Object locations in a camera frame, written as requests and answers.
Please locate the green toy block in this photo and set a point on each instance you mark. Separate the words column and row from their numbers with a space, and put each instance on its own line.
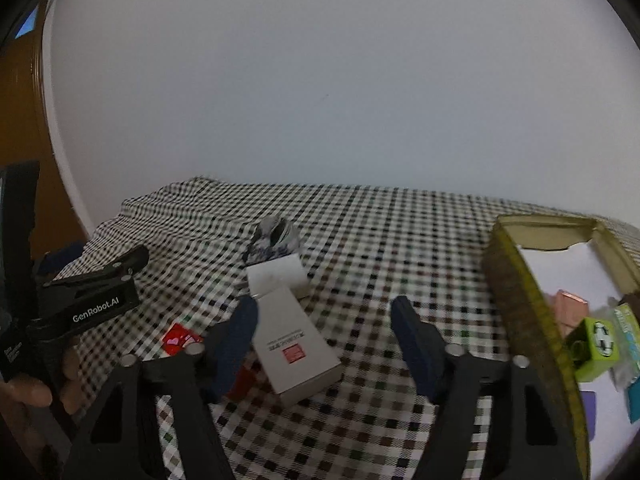
column 597, row 355

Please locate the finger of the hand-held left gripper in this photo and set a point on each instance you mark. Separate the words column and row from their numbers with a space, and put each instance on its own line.
column 60, row 262
column 130, row 260

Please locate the purple item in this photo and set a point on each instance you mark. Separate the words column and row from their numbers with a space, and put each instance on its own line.
column 589, row 412

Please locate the teal clear packet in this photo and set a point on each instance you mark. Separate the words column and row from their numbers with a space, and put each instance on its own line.
column 630, row 330

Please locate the gold metal tin box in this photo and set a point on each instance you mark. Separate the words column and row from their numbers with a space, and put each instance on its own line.
column 520, row 280

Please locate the person's left hand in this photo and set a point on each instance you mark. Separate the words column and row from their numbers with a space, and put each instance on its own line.
column 25, row 392

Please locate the white box with red label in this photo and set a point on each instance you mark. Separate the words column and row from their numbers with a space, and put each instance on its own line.
column 295, row 345

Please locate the red packet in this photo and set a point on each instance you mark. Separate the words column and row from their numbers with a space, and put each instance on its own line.
column 175, row 340
column 245, row 382

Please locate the black patterned hair claw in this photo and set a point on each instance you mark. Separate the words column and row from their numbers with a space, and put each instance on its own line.
column 272, row 240

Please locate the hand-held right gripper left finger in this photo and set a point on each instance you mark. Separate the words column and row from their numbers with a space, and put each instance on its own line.
column 235, row 345

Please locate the white charger plug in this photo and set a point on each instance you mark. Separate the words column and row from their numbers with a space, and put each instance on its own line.
column 275, row 272

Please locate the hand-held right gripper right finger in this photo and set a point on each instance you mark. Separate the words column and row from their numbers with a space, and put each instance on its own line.
column 415, row 345

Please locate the checkered tablecloth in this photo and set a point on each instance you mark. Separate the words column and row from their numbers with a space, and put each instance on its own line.
column 400, row 240

